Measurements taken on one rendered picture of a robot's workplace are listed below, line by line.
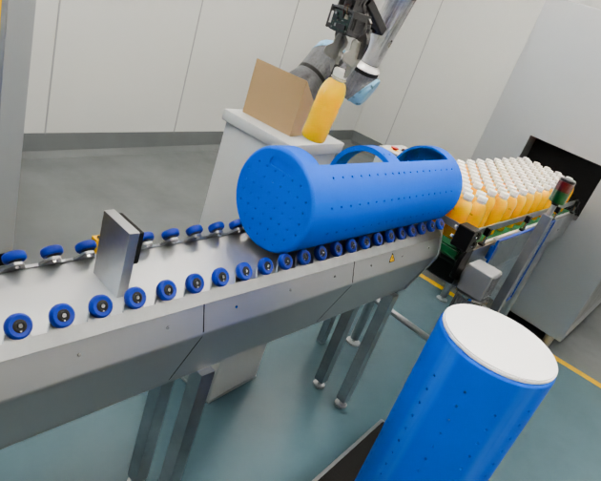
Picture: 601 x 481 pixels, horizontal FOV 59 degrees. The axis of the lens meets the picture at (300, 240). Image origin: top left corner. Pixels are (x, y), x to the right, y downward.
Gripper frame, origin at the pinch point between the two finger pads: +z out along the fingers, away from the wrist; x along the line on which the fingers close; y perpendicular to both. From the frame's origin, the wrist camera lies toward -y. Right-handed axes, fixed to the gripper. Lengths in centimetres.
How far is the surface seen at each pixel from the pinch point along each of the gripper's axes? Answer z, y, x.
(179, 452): 112, 28, 9
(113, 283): 50, 56, 3
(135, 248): 40, 54, 5
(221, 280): 49, 34, 11
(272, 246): 47.0, 11.3, 5.0
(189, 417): 98, 28, 9
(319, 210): 31.7, 8.9, 13.6
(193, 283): 48, 42, 11
